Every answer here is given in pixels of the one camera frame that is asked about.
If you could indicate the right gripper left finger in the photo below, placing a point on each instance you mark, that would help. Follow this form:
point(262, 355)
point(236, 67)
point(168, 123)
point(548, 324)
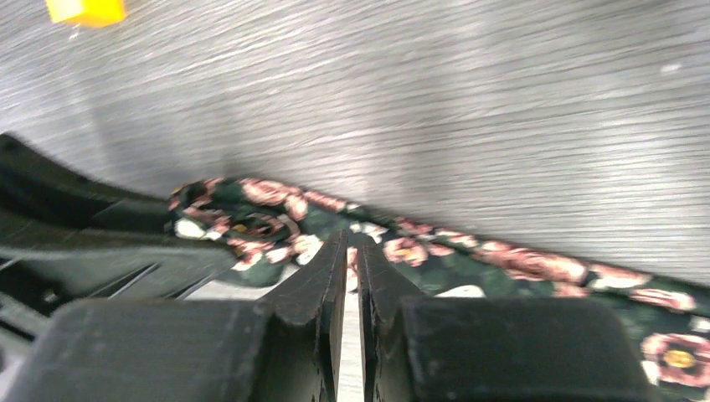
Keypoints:
point(284, 346)

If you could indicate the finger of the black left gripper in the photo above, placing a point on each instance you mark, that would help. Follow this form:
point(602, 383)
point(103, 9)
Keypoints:
point(38, 187)
point(44, 267)

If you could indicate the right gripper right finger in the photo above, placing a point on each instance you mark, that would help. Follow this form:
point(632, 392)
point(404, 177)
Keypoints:
point(418, 347)

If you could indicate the black pink floral tie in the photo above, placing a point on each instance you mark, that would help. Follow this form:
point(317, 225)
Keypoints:
point(271, 225)

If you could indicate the yellow block upright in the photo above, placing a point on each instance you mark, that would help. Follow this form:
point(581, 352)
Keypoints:
point(87, 13)

